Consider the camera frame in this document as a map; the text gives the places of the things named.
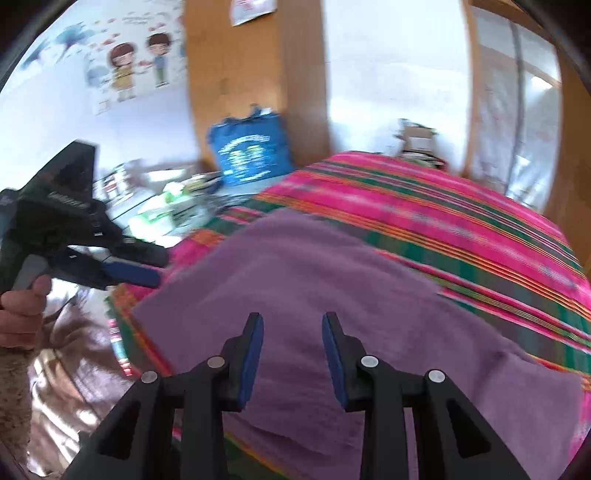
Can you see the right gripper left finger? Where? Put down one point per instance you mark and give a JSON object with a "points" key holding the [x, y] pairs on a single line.
{"points": [[222, 383]]}

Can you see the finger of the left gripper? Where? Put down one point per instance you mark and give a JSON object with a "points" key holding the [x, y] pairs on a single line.
{"points": [[134, 274], [139, 251]]}

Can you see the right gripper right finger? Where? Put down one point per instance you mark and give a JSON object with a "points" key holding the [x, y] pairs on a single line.
{"points": [[364, 383]]}

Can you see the purple garment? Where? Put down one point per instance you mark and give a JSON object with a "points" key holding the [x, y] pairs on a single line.
{"points": [[292, 268]]}

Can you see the person left hand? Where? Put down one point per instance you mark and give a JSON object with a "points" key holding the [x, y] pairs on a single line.
{"points": [[21, 315]]}

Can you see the blue printed bag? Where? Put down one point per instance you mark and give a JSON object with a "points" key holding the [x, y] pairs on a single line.
{"points": [[250, 149]]}

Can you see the cardboard box with label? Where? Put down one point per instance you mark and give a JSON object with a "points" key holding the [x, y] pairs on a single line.
{"points": [[417, 138]]}

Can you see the plastic sheet door curtain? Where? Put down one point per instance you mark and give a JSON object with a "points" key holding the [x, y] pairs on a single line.
{"points": [[520, 111]]}

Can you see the cartoon children wall poster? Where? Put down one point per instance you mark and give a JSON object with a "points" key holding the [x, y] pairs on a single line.
{"points": [[127, 49]]}

